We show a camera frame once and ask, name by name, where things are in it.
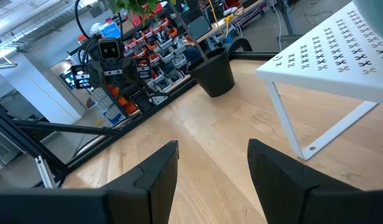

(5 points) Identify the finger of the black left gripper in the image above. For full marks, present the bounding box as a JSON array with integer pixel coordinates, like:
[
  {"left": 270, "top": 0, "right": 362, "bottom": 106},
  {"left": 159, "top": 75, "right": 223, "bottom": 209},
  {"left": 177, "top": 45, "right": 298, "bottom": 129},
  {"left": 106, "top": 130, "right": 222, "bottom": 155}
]
[
  {"left": 70, "top": 63, "right": 92, "bottom": 90},
  {"left": 136, "top": 57, "right": 153, "bottom": 80}
]

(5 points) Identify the storage bin rack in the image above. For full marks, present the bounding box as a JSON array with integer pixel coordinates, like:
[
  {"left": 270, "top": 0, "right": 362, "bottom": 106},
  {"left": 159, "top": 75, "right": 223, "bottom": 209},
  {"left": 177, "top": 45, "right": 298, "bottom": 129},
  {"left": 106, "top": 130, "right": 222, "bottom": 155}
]
[{"left": 69, "top": 12, "right": 199, "bottom": 125}]

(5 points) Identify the black office chair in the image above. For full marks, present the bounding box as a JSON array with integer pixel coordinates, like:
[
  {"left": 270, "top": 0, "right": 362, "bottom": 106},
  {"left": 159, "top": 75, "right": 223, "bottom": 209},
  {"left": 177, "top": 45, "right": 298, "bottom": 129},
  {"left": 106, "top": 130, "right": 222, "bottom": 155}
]
[{"left": 227, "top": 37, "right": 253, "bottom": 53}]

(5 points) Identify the blue sign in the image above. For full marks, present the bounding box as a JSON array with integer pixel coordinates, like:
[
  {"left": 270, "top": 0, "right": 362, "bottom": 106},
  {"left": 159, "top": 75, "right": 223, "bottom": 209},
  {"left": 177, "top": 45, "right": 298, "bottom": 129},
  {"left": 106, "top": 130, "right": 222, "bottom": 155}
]
[{"left": 99, "top": 21, "right": 122, "bottom": 40}]

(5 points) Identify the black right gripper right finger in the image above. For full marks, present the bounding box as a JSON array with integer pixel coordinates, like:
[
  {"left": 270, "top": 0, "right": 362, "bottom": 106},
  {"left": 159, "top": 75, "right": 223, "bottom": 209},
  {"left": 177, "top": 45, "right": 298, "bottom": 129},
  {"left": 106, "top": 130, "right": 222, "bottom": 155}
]
[{"left": 247, "top": 139, "right": 360, "bottom": 224}]

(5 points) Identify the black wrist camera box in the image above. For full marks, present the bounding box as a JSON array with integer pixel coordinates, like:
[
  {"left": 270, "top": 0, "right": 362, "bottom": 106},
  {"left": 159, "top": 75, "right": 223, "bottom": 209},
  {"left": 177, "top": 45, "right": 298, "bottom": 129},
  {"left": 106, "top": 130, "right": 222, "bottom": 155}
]
[{"left": 97, "top": 38, "right": 121, "bottom": 60}]

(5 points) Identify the wooden background desk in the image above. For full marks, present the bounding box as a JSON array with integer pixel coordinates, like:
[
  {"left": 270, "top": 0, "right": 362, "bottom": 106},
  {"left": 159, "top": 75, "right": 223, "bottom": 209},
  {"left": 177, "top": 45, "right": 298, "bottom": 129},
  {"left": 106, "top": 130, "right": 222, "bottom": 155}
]
[{"left": 191, "top": 0, "right": 273, "bottom": 44}]

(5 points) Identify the green artificial plant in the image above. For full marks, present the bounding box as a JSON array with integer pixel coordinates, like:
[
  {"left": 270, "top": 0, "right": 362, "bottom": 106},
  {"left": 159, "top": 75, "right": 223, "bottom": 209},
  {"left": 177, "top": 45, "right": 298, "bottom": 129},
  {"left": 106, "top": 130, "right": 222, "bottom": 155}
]
[{"left": 108, "top": 0, "right": 176, "bottom": 26}]

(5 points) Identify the black plant pot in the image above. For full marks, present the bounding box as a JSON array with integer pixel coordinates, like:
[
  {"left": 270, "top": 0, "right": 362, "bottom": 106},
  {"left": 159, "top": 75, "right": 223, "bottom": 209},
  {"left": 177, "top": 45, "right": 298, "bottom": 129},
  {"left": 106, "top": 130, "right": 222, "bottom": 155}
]
[{"left": 186, "top": 46, "right": 236, "bottom": 98}]

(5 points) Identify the blue patterned mini bowl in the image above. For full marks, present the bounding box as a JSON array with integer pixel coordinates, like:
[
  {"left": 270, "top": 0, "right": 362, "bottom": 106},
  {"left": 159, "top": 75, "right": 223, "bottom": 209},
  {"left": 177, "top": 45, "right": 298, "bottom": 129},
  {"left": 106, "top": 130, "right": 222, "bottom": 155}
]
[{"left": 352, "top": 0, "right": 383, "bottom": 35}]

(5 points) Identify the black aluminium table frame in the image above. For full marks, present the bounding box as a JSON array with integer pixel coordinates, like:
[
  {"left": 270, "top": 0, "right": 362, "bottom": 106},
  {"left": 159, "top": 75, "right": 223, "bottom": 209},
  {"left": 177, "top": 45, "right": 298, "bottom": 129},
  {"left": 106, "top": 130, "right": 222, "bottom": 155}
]
[{"left": 0, "top": 51, "right": 280, "bottom": 189}]

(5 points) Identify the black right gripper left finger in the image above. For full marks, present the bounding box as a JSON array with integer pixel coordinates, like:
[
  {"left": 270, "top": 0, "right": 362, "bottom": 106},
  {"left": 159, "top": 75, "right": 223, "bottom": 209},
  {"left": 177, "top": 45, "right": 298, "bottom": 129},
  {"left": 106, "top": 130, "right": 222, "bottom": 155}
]
[{"left": 100, "top": 140, "right": 179, "bottom": 224}]

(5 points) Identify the silver frame bracket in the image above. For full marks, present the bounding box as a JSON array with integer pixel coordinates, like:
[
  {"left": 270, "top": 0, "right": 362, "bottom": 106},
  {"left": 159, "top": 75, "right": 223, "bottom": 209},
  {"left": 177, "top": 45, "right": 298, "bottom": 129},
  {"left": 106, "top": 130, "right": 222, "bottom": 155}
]
[{"left": 34, "top": 154, "right": 57, "bottom": 189}]

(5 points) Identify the yellow desk cable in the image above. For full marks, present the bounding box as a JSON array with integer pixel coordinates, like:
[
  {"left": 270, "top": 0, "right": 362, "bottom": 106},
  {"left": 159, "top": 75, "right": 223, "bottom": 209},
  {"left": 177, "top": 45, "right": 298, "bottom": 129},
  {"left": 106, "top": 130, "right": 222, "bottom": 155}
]
[{"left": 207, "top": 0, "right": 235, "bottom": 37}]

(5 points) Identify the white perforated metal shelf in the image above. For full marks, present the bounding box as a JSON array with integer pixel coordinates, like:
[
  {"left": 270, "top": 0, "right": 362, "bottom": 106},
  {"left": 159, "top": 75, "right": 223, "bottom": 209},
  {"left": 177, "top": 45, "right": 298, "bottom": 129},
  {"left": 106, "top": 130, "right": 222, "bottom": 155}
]
[{"left": 255, "top": 1, "right": 383, "bottom": 161}]

